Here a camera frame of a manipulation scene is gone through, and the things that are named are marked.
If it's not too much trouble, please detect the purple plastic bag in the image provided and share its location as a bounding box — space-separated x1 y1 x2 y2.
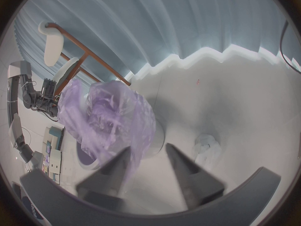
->
58 79 157 192

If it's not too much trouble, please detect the black cable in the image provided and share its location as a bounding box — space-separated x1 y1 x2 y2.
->
279 20 301 74

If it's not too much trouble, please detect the pale blue curtain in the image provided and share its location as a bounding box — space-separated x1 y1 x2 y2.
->
14 0 301 79

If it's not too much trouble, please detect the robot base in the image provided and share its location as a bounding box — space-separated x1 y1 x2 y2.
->
12 126 67 223

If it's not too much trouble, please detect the white trash bin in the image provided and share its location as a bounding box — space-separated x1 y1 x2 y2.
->
76 120 165 172

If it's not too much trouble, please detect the crumpled clear plastic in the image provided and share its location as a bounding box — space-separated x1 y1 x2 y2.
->
193 134 222 167

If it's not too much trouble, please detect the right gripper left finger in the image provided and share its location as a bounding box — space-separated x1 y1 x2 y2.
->
76 146 132 199

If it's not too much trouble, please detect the white padded wooden chair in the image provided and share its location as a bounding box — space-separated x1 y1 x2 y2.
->
38 21 131 96

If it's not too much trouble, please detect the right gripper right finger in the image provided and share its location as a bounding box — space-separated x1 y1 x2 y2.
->
166 143 224 210

